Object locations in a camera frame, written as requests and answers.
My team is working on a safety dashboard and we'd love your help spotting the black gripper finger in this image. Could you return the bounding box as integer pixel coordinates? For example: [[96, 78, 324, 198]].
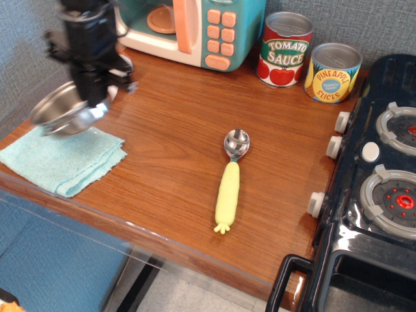
[[70, 64, 89, 101], [83, 70, 109, 107]]

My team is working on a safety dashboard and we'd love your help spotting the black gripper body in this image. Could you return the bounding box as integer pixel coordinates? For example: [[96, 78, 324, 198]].
[[45, 9, 133, 91]]

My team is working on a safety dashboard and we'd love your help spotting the stainless steel pot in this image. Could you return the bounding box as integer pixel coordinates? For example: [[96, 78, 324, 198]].
[[30, 81, 118, 138]]

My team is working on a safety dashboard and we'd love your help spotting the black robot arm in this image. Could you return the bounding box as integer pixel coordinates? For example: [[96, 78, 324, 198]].
[[45, 1, 137, 107]]

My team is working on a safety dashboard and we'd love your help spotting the white plush mushroom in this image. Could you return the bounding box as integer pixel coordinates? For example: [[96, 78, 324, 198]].
[[108, 53, 137, 101]]

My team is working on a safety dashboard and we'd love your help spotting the light blue folded towel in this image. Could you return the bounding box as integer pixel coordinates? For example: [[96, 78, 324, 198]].
[[1, 127, 127, 198]]

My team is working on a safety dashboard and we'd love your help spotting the teal toy microwave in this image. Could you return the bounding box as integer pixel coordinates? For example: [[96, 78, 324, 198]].
[[115, 1, 266, 72]]

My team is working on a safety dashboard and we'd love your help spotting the tomato sauce can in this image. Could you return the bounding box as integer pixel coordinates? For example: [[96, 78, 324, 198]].
[[257, 11, 314, 87]]

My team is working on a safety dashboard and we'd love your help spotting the orange object at corner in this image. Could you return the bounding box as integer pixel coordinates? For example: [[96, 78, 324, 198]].
[[0, 289, 25, 312]]

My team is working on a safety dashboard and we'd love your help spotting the pineapple slices can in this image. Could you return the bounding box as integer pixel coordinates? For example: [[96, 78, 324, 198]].
[[304, 43, 363, 103]]

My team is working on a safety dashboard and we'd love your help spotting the black toy stove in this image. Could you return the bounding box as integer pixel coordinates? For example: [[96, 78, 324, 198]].
[[266, 54, 415, 311]]

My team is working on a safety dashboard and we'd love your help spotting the spoon with yellow-green handle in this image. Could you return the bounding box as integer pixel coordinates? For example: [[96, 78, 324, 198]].
[[214, 129, 250, 235]]

